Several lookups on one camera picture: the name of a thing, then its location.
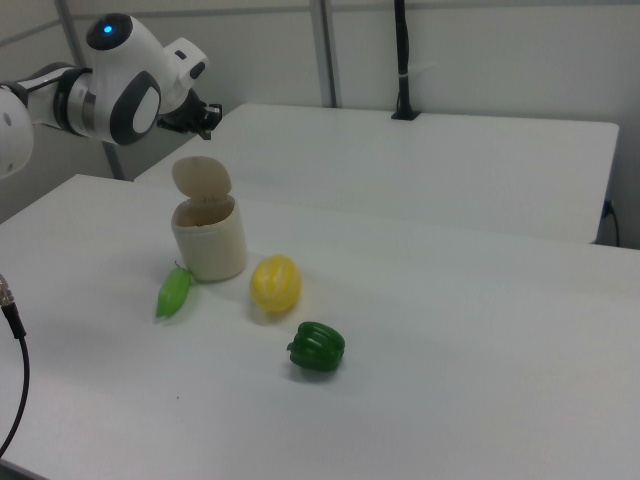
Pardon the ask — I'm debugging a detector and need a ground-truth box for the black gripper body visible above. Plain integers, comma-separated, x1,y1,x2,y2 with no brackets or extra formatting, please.
157,89,209,133

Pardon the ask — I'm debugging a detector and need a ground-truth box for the beige garbage bin with lid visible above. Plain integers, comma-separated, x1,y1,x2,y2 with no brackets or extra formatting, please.
171,155,249,284

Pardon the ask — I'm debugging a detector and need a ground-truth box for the light green toy pea pod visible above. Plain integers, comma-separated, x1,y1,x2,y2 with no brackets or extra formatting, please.
154,260,194,320

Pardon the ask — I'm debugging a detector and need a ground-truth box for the yellow striped toy melon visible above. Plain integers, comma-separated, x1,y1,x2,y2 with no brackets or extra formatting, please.
249,253,303,314

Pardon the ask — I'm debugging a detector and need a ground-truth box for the green toy bell pepper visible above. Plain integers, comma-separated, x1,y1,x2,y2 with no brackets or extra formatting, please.
286,320,347,373

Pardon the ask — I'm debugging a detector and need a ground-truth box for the black camera pole with clamp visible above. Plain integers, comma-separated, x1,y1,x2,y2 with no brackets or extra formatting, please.
390,0,421,121

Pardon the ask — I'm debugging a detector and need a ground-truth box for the black cable with metal connector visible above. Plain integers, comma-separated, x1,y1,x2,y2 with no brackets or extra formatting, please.
0,273,31,464

